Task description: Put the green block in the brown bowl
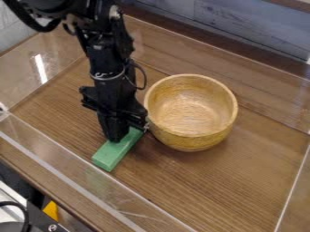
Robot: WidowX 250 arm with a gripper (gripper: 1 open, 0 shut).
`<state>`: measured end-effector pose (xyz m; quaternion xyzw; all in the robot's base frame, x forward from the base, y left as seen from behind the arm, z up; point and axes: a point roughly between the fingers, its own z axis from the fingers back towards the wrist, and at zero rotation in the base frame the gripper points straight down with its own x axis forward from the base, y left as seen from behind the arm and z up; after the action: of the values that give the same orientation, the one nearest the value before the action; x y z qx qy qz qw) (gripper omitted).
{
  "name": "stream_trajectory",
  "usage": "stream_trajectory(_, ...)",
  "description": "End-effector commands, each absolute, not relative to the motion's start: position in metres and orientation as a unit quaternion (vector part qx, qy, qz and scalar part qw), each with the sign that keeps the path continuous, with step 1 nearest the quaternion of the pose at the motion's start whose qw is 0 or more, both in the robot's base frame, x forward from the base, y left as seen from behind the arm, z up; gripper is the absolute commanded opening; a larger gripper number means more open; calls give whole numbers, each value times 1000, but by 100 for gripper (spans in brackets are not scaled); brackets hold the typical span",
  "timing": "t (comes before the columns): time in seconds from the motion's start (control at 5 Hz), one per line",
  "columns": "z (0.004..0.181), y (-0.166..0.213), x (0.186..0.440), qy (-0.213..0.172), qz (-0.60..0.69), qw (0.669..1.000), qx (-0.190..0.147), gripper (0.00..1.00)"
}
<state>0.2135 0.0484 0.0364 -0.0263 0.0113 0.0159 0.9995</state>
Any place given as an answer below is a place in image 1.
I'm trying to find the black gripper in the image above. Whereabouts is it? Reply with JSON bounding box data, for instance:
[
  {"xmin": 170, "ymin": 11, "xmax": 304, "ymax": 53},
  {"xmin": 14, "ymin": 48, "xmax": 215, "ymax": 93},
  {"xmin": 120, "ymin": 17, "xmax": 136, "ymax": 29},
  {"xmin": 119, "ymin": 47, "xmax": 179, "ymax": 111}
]
[{"xmin": 79, "ymin": 73, "xmax": 149, "ymax": 143}]

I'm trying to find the black cable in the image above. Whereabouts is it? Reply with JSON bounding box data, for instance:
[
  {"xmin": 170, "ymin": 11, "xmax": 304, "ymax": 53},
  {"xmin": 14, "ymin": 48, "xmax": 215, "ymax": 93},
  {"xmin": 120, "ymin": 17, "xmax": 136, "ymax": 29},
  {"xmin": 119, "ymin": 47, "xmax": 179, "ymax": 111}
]
[{"xmin": 0, "ymin": 200, "xmax": 32, "ymax": 232}]

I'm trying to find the clear acrylic front wall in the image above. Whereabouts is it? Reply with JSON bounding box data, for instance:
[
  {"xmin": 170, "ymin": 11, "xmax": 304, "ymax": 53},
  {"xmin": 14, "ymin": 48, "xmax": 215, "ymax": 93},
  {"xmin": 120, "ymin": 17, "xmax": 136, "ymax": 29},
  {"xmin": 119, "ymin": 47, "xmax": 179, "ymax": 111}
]
[{"xmin": 0, "ymin": 112, "xmax": 197, "ymax": 232}]

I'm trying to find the light brown wooden bowl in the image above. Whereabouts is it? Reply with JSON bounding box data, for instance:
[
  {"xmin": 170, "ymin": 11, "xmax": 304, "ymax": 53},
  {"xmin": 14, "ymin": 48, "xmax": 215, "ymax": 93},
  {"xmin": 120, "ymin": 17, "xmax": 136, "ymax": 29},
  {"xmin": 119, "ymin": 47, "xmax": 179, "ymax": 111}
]
[{"xmin": 144, "ymin": 73, "xmax": 239, "ymax": 152}]

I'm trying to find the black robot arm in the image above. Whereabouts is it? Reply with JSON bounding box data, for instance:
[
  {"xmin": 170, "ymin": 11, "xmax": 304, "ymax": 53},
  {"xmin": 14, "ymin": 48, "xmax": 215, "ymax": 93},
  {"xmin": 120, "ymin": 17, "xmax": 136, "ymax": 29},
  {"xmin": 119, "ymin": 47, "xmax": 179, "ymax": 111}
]
[{"xmin": 3, "ymin": 0, "xmax": 149, "ymax": 142}]

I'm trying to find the green rectangular block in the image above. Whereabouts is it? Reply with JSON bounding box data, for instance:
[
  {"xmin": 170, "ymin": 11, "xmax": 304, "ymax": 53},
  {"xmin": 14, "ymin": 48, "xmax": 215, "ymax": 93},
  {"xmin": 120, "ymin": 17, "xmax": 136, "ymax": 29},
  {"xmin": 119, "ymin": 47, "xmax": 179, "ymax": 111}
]
[{"xmin": 92, "ymin": 127, "xmax": 144, "ymax": 172}]

